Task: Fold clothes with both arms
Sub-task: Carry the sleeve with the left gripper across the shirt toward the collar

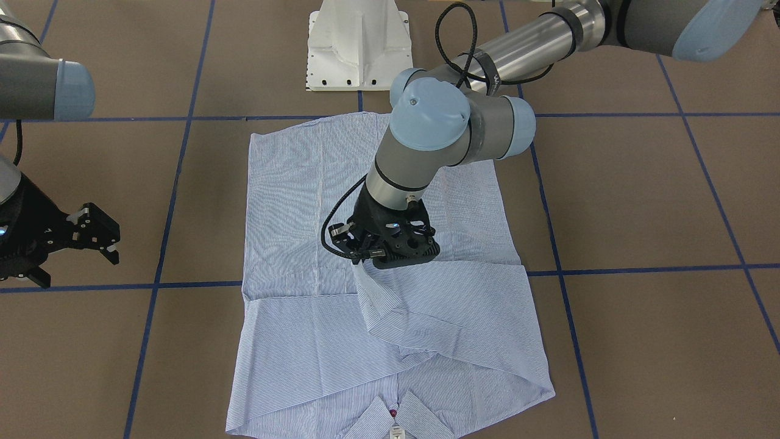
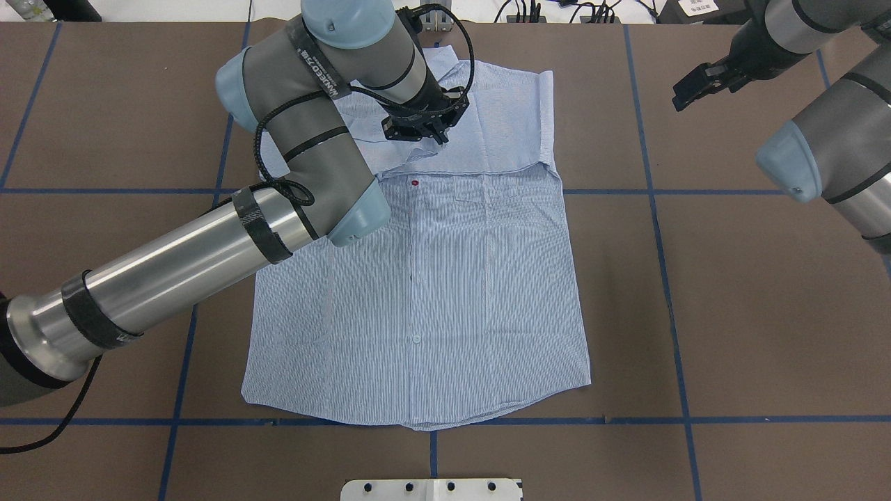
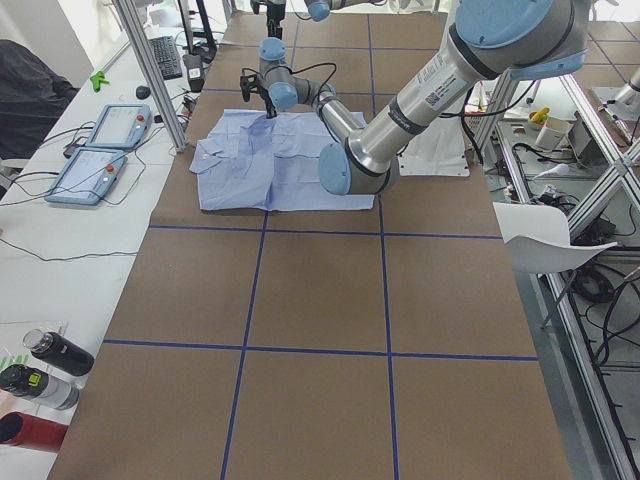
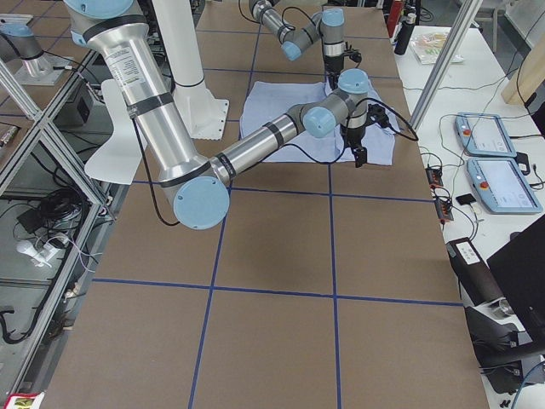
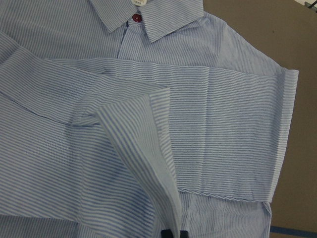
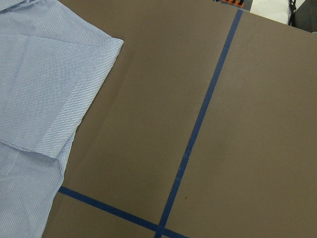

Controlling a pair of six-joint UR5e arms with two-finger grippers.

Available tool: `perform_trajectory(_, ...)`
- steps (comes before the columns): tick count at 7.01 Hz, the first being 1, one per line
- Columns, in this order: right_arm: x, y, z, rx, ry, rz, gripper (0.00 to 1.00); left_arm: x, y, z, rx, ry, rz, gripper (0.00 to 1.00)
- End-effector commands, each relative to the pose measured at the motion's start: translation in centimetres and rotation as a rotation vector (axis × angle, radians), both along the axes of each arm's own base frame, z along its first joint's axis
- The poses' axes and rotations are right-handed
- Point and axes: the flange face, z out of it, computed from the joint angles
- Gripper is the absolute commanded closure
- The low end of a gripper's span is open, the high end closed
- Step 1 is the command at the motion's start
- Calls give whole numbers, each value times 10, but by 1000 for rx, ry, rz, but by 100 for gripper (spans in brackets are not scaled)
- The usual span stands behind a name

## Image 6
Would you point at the light blue striped shirt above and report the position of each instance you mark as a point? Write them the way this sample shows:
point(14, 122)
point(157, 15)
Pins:
point(52, 65)

